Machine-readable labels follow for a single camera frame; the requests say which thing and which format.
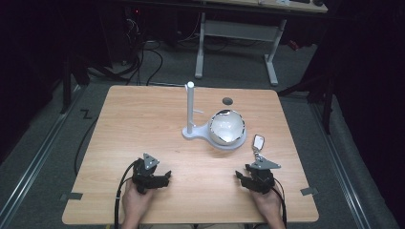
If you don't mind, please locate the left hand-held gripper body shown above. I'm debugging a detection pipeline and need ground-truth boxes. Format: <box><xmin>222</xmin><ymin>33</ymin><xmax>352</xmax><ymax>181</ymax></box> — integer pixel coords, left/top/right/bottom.
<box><xmin>131</xmin><ymin>153</ymin><xmax>160</xmax><ymax>196</ymax></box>

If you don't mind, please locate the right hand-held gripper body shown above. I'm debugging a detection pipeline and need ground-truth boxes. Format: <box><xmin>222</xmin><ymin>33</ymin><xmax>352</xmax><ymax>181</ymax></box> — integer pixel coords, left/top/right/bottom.
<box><xmin>245</xmin><ymin>155</ymin><xmax>282</xmax><ymax>196</ymax></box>

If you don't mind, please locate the person's right hand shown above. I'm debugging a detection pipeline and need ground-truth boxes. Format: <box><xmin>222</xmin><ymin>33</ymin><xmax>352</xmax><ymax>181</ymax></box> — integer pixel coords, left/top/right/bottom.
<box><xmin>252</xmin><ymin>187</ymin><xmax>284</xmax><ymax>221</ymax></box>

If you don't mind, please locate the person's left hand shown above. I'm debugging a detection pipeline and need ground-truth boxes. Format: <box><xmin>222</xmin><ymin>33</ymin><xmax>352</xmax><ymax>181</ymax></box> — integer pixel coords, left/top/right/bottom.
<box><xmin>121</xmin><ymin>181</ymin><xmax>156</xmax><ymax>221</ymax></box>

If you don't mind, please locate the grey tape piece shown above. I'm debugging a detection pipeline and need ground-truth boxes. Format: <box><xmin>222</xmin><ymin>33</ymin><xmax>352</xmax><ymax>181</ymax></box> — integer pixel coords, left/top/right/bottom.
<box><xmin>59</xmin><ymin>192</ymin><xmax>84</xmax><ymax>201</ymax></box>
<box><xmin>300</xmin><ymin>186</ymin><xmax>319</xmax><ymax>197</ymax></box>

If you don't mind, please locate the white shiny bowl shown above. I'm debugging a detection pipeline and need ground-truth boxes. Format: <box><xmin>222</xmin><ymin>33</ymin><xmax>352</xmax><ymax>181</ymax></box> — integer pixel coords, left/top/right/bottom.
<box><xmin>207</xmin><ymin>109</ymin><xmax>247</xmax><ymax>147</ymax></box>

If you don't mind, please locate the black metal stand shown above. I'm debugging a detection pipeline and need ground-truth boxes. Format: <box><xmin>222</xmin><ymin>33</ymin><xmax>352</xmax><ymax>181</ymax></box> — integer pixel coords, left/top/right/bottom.
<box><xmin>276</xmin><ymin>74</ymin><xmax>336</xmax><ymax>135</ymax></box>
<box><xmin>59</xmin><ymin>52</ymin><xmax>113</xmax><ymax>115</ymax></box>

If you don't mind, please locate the wooden desk with white legs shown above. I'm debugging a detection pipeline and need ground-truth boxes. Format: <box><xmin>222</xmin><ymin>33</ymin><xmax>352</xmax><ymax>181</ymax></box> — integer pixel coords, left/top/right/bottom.
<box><xmin>190</xmin><ymin>0</ymin><xmax>330</xmax><ymax>87</ymax></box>

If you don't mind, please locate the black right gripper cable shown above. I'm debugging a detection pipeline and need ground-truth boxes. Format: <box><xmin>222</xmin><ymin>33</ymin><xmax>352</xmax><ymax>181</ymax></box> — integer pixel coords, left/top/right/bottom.
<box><xmin>270</xmin><ymin>177</ymin><xmax>288</xmax><ymax>229</ymax></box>

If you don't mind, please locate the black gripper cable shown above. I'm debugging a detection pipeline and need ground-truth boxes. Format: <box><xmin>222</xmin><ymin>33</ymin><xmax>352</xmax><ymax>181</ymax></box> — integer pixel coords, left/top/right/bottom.
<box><xmin>270</xmin><ymin>177</ymin><xmax>288</xmax><ymax>229</ymax></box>
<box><xmin>113</xmin><ymin>159</ymin><xmax>141</xmax><ymax>229</ymax></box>

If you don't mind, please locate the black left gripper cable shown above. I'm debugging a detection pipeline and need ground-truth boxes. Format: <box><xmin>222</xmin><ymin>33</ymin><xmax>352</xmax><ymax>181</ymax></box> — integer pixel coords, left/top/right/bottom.
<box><xmin>113</xmin><ymin>159</ymin><xmax>141</xmax><ymax>229</ymax></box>

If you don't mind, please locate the black floor cable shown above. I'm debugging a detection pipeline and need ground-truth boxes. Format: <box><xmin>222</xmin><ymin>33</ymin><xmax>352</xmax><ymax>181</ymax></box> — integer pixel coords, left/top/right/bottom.
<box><xmin>74</xmin><ymin>116</ymin><xmax>99</xmax><ymax>177</ymax></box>

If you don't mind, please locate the white stand with post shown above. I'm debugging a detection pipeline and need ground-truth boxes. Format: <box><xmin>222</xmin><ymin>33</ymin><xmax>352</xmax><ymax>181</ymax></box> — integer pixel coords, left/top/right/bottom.
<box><xmin>181</xmin><ymin>81</ymin><xmax>248</xmax><ymax>151</ymax></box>

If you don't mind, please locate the metal floor rail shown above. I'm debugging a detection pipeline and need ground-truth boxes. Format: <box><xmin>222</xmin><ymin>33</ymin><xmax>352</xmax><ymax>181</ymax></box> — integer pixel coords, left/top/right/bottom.
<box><xmin>0</xmin><ymin>87</ymin><xmax>88</xmax><ymax>225</ymax></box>
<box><xmin>309</xmin><ymin>103</ymin><xmax>372</xmax><ymax>229</ymax></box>

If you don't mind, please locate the bundle of black floor cables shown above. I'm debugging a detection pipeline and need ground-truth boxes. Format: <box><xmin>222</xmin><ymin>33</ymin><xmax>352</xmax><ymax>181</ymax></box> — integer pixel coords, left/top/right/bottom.
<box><xmin>124</xmin><ymin>12</ymin><xmax>164</xmax><ymax>87</ymax></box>

